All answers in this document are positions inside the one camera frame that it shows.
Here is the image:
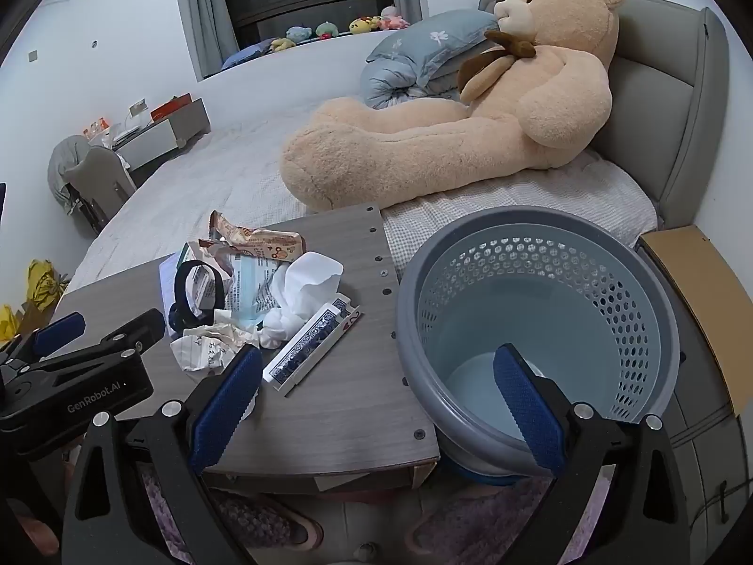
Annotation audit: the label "blue cushion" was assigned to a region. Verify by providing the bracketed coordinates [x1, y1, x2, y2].
[222, 38, 277, 70]

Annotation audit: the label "black cable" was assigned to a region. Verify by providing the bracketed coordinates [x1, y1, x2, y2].
[687, 476, 745, 536]

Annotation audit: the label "large beige teddy bear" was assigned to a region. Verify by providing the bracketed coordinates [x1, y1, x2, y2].
[279, 0, 629, 213]

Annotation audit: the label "grey upholstered headboard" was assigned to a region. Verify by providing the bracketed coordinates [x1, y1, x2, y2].
[588, 0, 730, 230]

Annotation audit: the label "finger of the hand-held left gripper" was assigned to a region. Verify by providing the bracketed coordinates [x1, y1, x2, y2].
[0, 312, 87, 369]
[35, 307, 167, 375]

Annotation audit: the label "blue patterned card box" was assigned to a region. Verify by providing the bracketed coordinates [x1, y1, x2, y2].
[262, 297, 361, 396]

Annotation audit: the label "grey garment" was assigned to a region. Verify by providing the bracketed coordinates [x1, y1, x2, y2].
[48, 135, 89, 213]

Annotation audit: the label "brown cardboard box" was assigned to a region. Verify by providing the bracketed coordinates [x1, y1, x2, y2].
[637, 225, 753, 419]

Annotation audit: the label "white checkered blanket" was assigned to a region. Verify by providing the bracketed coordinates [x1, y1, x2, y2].
[382, 150, 658, 283]

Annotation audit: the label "blue white printed packet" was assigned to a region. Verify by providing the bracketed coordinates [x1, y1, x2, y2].
[226, 253, 283, 322]

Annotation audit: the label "grey chair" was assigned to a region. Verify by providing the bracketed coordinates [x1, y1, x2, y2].
[62, 146, 137, 230]

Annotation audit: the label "white paper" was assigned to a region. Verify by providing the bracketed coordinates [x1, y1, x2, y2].
[170, 323, 251, 374]

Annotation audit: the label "pale purple sheet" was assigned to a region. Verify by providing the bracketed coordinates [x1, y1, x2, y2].
[159, 252, 190, 320]

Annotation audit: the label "bed with white sheet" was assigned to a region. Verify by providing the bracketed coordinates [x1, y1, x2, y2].
[71, 29, 660, 301]

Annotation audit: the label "grey white low table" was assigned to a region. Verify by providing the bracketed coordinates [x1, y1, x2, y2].
[114, 97, 211, 171]

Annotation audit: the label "beige paper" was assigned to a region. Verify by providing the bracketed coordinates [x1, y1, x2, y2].
[208, 307, 263, 349]

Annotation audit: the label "orange box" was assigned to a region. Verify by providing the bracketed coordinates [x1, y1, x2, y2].
[150, 94, 194, 121]

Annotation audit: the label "white cloth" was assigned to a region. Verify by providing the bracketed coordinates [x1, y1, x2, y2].
[259, 251, 344, 348]

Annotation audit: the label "dark window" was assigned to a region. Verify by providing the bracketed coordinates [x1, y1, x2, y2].
[215, 0, 394, 48]

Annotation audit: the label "black tape roll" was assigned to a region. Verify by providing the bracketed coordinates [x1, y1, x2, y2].
[168, 259, 229, 333]

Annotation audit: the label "grey bedside cabinet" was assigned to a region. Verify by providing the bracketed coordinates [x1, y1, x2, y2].
[638, 247, 753, 560]

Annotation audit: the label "folded grey-blue duvet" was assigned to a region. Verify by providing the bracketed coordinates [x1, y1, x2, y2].
[360, 59, 472, 110]

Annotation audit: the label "grey perforated plastic basket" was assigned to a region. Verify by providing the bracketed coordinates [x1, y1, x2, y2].
[395, 206, 686, 477]

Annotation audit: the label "purple fuzzy pants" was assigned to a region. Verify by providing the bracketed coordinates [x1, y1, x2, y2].
[138, 459, 616, 565]

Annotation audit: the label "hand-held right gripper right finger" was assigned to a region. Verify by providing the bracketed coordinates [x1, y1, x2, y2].
[493, 342, 692, 565]

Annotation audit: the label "grey-blue flowered pillow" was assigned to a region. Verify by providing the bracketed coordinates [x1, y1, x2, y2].
[365, 8, 501, 72]

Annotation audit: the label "brown orange snack wrapper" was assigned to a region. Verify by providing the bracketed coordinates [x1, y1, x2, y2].
[208, 210, 307, 260]

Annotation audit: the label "fuzzy pink slipper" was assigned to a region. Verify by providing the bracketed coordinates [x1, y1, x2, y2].
[200, 485, 326, 551]
[406, 491, 548, 554]

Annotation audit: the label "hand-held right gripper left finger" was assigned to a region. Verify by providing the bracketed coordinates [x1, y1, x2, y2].
[60, 343, 264, 565]

